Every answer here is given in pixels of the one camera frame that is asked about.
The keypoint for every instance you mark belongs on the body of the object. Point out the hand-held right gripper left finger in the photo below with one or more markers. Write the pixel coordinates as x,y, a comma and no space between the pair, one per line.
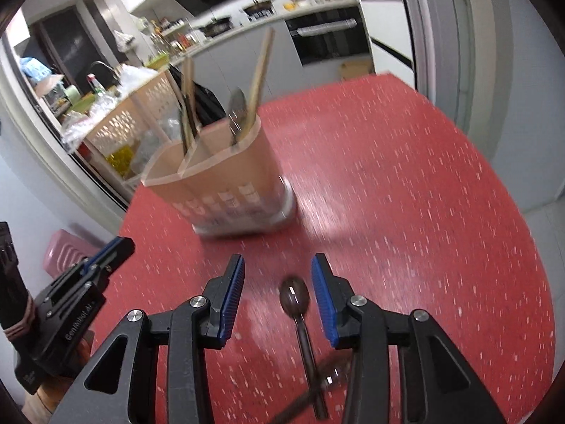
231,300

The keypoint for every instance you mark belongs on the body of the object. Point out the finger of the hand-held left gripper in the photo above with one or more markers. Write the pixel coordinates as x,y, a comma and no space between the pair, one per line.
110,251

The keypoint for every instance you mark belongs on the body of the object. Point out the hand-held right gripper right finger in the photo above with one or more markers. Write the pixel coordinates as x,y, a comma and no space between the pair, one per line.
324,304

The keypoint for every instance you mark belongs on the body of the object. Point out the dark brown spoon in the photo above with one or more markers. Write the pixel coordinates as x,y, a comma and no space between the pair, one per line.
295,298

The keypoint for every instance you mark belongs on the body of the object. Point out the dark shiny spoon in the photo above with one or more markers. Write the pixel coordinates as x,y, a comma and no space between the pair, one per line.
331,377

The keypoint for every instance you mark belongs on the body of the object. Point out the beige plastic utensil holder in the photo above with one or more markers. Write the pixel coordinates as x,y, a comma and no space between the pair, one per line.
229,176

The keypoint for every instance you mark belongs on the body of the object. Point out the dark brown wooden utensil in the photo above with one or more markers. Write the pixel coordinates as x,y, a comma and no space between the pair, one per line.
183,134

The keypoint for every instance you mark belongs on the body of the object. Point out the wide wooden spatula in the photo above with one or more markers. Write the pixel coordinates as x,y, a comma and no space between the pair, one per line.
260,75

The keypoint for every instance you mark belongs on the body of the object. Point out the person's left hand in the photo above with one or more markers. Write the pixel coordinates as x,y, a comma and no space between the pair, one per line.
44,399

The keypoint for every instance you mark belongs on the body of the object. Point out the pink plastic stool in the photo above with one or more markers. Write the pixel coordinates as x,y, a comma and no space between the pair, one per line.
66,251

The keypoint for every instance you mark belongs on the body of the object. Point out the beige perforated storage cart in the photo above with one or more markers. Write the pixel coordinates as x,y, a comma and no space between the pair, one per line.
128,119

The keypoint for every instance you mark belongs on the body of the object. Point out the dish soap bottle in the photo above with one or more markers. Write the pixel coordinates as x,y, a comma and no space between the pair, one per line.
94,85

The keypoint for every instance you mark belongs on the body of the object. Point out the pile of clear plastic bags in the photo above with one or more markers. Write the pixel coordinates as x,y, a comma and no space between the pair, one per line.
128,77

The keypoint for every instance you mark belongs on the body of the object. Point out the black kitchen faucet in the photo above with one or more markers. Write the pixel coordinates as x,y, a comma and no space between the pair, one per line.
102,70

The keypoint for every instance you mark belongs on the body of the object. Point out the green basin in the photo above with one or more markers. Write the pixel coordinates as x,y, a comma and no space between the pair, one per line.
158,60

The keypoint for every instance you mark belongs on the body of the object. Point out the blue packet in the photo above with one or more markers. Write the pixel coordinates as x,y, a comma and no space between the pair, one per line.
34,67

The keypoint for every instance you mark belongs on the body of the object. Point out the spice rack with bottles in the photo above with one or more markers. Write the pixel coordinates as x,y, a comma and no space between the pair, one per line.
172,35

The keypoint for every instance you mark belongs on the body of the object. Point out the grey kitchen counter cabinets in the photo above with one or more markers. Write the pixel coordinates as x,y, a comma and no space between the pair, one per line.
238,66

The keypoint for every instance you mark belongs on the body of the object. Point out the cardboard box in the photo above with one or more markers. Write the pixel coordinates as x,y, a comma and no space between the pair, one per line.
355,69

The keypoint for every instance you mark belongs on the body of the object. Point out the black wok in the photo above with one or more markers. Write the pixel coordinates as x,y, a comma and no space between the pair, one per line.
216,26

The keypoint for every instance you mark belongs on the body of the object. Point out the black built-in oven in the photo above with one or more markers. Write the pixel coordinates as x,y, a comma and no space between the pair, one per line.
326,37

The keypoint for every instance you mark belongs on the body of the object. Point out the wok with brown rim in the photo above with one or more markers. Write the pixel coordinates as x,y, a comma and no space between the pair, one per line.
258,9

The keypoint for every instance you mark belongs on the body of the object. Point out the grey sliding door frame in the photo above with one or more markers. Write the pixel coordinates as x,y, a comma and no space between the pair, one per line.
437,44

